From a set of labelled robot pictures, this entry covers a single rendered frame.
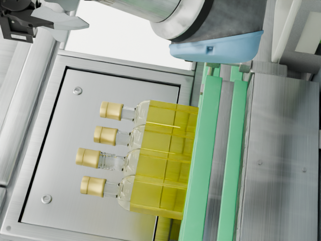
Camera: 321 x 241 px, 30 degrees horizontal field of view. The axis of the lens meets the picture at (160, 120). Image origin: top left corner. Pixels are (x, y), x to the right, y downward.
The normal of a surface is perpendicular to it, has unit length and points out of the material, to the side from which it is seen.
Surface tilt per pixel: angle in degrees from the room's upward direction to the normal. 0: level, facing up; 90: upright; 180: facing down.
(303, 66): 90
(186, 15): 77
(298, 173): 90
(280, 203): 90
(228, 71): 90
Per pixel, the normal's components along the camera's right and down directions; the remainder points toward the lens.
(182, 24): -0.43, 0.45
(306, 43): -0.15, 0.83
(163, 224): 0.06, -0.54
